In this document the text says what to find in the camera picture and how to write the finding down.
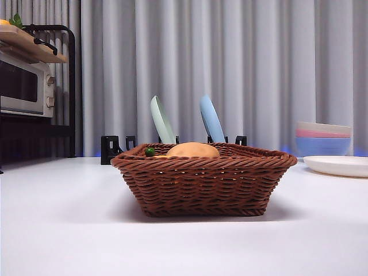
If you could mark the tan potato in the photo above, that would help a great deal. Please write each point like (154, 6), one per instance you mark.
(195, 150)

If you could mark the orange-yellow corn cob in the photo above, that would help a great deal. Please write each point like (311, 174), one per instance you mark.
(161, 156)

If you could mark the green curved cucumber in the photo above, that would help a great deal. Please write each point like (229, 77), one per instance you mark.
(149, 152)

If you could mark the brown wicker basket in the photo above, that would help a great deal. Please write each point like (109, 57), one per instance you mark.
(201, 187)

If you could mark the pale green plate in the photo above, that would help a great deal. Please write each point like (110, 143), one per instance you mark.
(162, 123)

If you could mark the pale blue plate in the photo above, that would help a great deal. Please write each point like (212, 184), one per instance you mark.
(211, 120)

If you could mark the black dish rack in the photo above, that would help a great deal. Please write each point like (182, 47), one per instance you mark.
(110, 149)

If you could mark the grey curtain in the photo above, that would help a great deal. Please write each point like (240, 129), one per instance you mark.
(258, 63)

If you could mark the pink bowl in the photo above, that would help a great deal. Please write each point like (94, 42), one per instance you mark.
(322, 134)

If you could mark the blue bowl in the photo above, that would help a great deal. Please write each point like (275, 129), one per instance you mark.
(322, 146)

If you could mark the white bowl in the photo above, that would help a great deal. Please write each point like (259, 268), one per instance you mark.
(323, 126)

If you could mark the white flat plate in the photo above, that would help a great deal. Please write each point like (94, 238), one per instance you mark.
(336, 166)

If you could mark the silver toaster oven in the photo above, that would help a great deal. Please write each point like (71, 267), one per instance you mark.
(20, 86)

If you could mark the wooden cutting board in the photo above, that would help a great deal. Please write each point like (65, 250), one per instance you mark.
(23, 46)

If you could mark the green leaves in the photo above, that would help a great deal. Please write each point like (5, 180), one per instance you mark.
(16, 20)

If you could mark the yellow fruit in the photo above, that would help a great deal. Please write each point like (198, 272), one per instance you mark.
(3, 22)

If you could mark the black metal shelf frame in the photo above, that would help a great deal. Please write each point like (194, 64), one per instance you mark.
(72, 86)

